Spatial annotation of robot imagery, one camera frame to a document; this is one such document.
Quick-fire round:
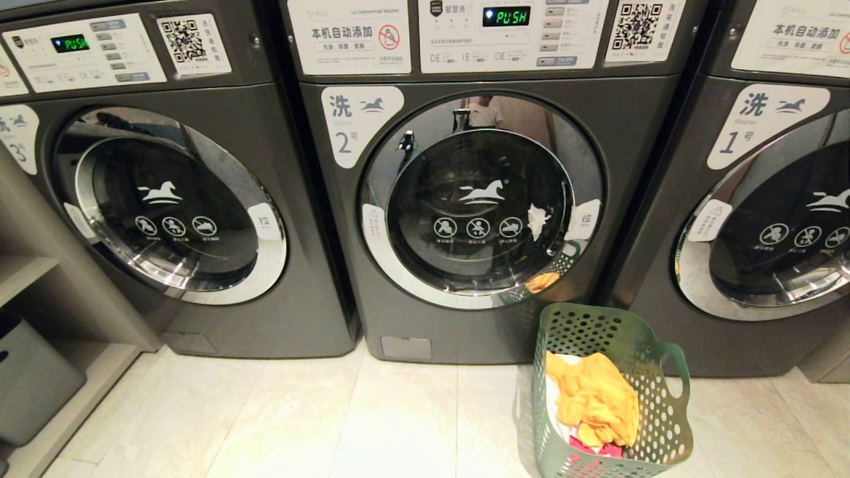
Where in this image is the grey front-load washing machine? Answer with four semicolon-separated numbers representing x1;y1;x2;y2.
605;0;850;378
0;0;360;360
278;0;709;365

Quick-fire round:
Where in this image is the green perforated laundry basket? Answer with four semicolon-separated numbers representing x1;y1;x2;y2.
532;302;694;478

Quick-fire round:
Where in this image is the round chrome washer door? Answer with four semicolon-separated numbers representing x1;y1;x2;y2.
52;107;288;306
357;92;606;311
672;109;850;323

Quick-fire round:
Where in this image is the white cloth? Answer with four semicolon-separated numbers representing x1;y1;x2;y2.
546;353;582;444

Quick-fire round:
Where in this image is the yellow cloth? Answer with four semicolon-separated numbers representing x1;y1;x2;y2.
546;351;640;448

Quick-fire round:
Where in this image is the pink cloth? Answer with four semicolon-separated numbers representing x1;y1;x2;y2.
568;435;624;459

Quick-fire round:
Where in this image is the grey shelf unit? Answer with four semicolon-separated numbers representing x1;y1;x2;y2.
0;147;162;478

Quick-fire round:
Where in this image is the grey storage bin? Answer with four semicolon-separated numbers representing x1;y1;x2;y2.
0;312;88;447

